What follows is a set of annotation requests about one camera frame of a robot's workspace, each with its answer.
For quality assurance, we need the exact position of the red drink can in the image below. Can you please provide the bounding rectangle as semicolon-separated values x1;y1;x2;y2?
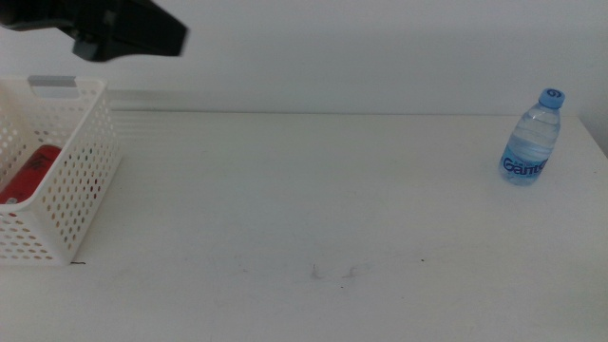
0;144;64;206

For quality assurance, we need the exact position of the clear water bottle blue cap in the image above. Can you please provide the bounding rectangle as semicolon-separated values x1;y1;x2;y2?
498;87;566;186

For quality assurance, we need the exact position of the white perforated plastic basket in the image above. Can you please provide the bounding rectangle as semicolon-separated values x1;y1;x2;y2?
0;74;123;266

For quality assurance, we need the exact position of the white wall trunking strip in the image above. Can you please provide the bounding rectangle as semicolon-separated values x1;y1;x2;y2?
107;87;305;113

